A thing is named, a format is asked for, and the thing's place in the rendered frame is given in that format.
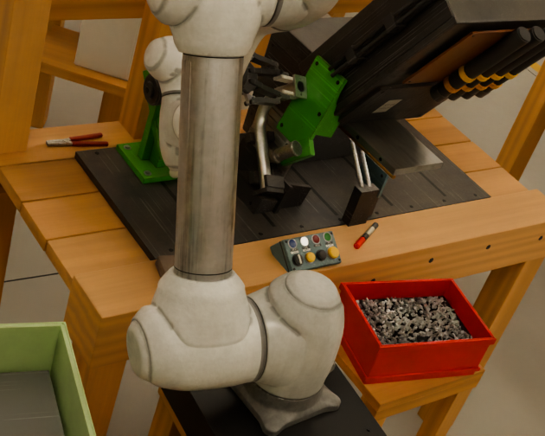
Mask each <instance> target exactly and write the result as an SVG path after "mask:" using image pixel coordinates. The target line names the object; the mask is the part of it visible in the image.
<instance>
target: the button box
mask: <svg viewBox="0 0 545 436"><path fill-rule="evenodd" d="M325 233H328V234H330V236H331V239H330V240H329V241H327V240H326V239H325V238H324V234H325ZM313 235H317V236H318V237H319V239H320V241H319V242H318V243H315V242H314V241H313V239H312V237H313ZM303 237H305V238H306V239H307V240H308V244H307V245H306V246H304V245H303V244H302V243H301V239H302V238H303ZM290 240H295V241H296V246H295V247H290V245H289V241H290ZM330 247H336V248H337V244H336V241H335V238H334V234H333V232H332V231H328V232H322V233H318V234H309V235H305V236H300V237H295V238H291V239H286V240H282V241H280V242H278V243H276V244H274V245H272V246H270V248H271V252H272V255H273V256H274V257H275V259H276V260H277V261H278V262H279V263H280V265H282V267H284V268H285V270H286V271H287V272H290V271H295V270H311V269H315V268H319V267H323V266H331V265H335V264H339V263H341V262H342V261H341V258H340V254H339V255H338V257H337V258H335V259H332V258H331V257H330V256H329V255H328V249H329V248H330ZM319 250H324V251H325V252H326V253H327V257H326V259H325V260H320V259H319V258H318V256H317V252H318V251H319ZM309 252H312V253H314V254H315V260H314V261H313V262H308V261H307V260H306V258H305V255H306V254H307V253H309ZM296 254H301V255H302V256H303V258H304V263H303V264H302V265H300V266H297V265H296V264H295V263H294V262H293V257H294V255H296Z"/></svg>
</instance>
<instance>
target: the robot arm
mask: <svg viewBox="0 0 545 436"><path fill-rule="evenodd" d="M146 1H147V3H148V5H149V7H150V10H151V13H152V14H153V15H154V16H155V18H156V19H157V20H158V21H159V22H161V23H163V24H165V25H169V26H170V30H171V33H172V35H167V36H164V37H160V38H157V39H155V40H153V41H151V42H150V44H149V45H148V47H147V48H146V50H145V52H144V66H145V68H146V69H147V71H148V72H149V73H150V74H151V75H152V76H153V77H154V78H155V79H156V80H158V83H159V85H160V88H161V93H162V101H161V108H160V113H159V146H160V151H161V155H162V158H163V161H164V163H165V165H166V166H168V168H169V169H170V170H172V171H178V178H177V199H176V241H175V263H174V266H173V267H171V268H170V269H169V270H168V271H167V272H166V273H165V274H164V275H163V277H162V278H161V279H160V280H159V281H158V284H157V289H156V291H155V294H154V296H153V299H152V301H151V304H150V305H145V306H143V307H141V309H140V310H139V311H138V312H137V313H136V314H135V316H134V317H133V318H132V320H131V324H130V326H129V328H128V330H127V333H126V347H127V353H128V356H129V360H130V363H131V367H132V369H133V371H134V373H135V374H136V375H137V376H138V377H139V378H141V379H143V380H145V381H147V382H150V383H151V384H153V385H155V386H157V387H160V388H167V389H172V390H178V391H199V390H210V389H217V388H227V387H231V389H233V391H234V392H235V393H236V394H237V395H238V397H239V398H240V399H241V400H242V402H243V403H244V404H245V405H246V407H247V408H248V409H249V411H250V412H251V413H252V414H253V416H254V417H255V418H256V419H257V421H258V422H259V423H260V426H261V429H262V431H263V433H264V434H266V435H268V436H277V435H278V434H279V433H280V432H281V431H282V430H284V429H286V428H287V427H289V426H293V425H295V424H298V423H299V422H301V421H304V420H307V419H309V418H311V417H314V416H316V415H318V414H321V413H324V412H331V411H336V410H337V409H338V408H339V406H340V404H341V400H340V398H339V397H338V396H337V395H336V394H334V393H332V392H331V391H330V390H329V389H328V388H327V387H326V386H325V385H324V381H325V379H326V377H327V376H328V374H329V373H330V372H331V371H332V370H334V368H335V367H336V364H335V359H336V356H337V352H338V350H339V347H340V344H341V341H342V338H343V329H344V307H343V303H342V300H341V298H340V295H339V292H338V290H337V288H336V286H335V285H334V283H333V282H332V281H331V280H330V279H328V278H327V277H325V276H324V275H323V274H321V273H319V272H314V271H311V270H295V271H290V272H287V273H285V274H282V275H281V276H279V277H277V278H276V279H274V280H273V281H272V282H271V284H270V285H269V286H266V287H264V288H262V289H259V290H258V291H256V292H253V293H250V294H248V295H246V292H245V285H244V283H243V282H242V280H241V279H240V277H239V276H238V275H237V274H236V272H235V271H234V270H233V269H232V267H233V251H234V220H235V204H236V189H237V173H238V157H239V142H240V110H241V95H244V97H245V100H246V101H244V105H245V106H250V105H252V104H254V105H263V106H274V105H277V104H280V101H281V100H283V101H285V100H289V99H299V98H296V97H294V95H293V92H291V91H287V90H284V89H281V90H278V91H277V90H275V89H273V88H270V87H268V86H265V85H263V84H262V82H259V81H258V76H265V77H273V80H276V81H280V82H284V83H288V84H290V83H293V77H291V76H289V74H288V73H287V72H284V71H283V69H279V68H278V66H279V64H278V63H277V62H276V61H273V60H271V59H268V58H266V57H264V56H262V55H259V54H256V53H255V52H254V51H255V49H256V48H257V47H258V45H259V43H260V41H261V40H262V38H263V37H264V36H265V35H269V34H273V33H278V32H286V31H290V30H293V29H297V28H301V27H304V26H306V25H309V24H310V23H312V22H315V21H316V20H317V19H319V18H321V17H322V16H324V15H326V14H327V13H328V12H329V11H330V10H331V9H332V8H333V7H334V6H335V5H336V3H337V2H338V0H146ZM250 61H251V62H253V63H255V64H258V65H261V66H262V67H266V68H269V69H264V68H259V67H254V66H253V65H252V63H251V62H250ZM252 91H255V92H257V93H261V94H263V95H265V96H267V97H269V98H264V97H256V98H255V96H253V95H250V94H249V93H250V92H252Z"/></svg>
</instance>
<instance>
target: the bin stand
mask: <svg viewBox="0 0 545 436"><path fill-rule="evenodd" d="M335 362H336V363H337V364H338V365H339V367H340V368H341V369H342V370H343V372H344V373H345V374H346V375H347V376H348V377H349V378H350V379H351V380H352V382H353V383H354V384H355V385H356V387H357V388H358V389H359V390H360V392H361V393H362V397H361V400H362V401H363V403H364V404H365V406H366V407H367V408H368V410H369V411H370V412H371V414H372V415H373V416H374V418H375V420H376V421H377V422H378V424H379V425H380V427H382V425H383V423H384V421H385V419H386V418H387V417H389V416H392V415H395V414H399V413H402V412H405V411H407V410H410V409H413V408H416V407H420V406H423V405H426V404H427V403H430V402H433V404H432V405H431V407H430V409H429V411H428V413H427V415H426V418H425V419H424V421H423V422H422V424H421V426H420V429H419V431H418V432H417V434H416V436H446V434H447V433H448V431H449V429H450V427H451V425H452V423H453V422H454V420H455V418H456V416H457V415H458V412H459V410H460V408H461V407H462V406H463V404H464V402H465V399H466V398H467V396H468V394H469V393H470V391H471V389H472V388H475V387H476V386H477V385H478V383H479V381H480V379H481V376H482V375H483V374H484V372H485V369H484V368H483V367H482V366H481V365H480V364H479V365H478V366H479V367H480V368H481V369H480V370H479V371H475V373H474V374H473V375H461V376H451V377H441V378H431V379H421V380H411V381H393V382H384V383H374V384H363V383H362V380H361V379H360V377H359V375H358V374H357V372H356V370H355V368H354V366H353V365H352V363H351V361H350V359H349V358H348V356H347V354H346V353H345V351H344V349H343V346H342V345H341V344H340V347H339V350H338V352H337V356H336V359H335Z"/></svg>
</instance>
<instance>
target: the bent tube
mask: <svg viewBox="0 0 545 436"><path fill-rule="evenodd" d="M292 77H293V83H290V84H286V85H283V86H281V87H276V88H274V89H275V90H277V91H278V90H281V89H284V90H287V91H291V92H293V95H294V97H296V98H300V99H307V87H306V77H304V76H301V75H297V74H294V75H293V76H292ZM271 108H272V106H263V105H259V106H258V109H257V112H256V114H255V118H254V136H255V145H256V153H257V161H258V170H259V178H260V188H261V189H262V188H265V180H264V175H271V168H270V160H269V152H268V144H267V136H266V120H267V116H268V113H269V112H270V110H271Z"/></svg>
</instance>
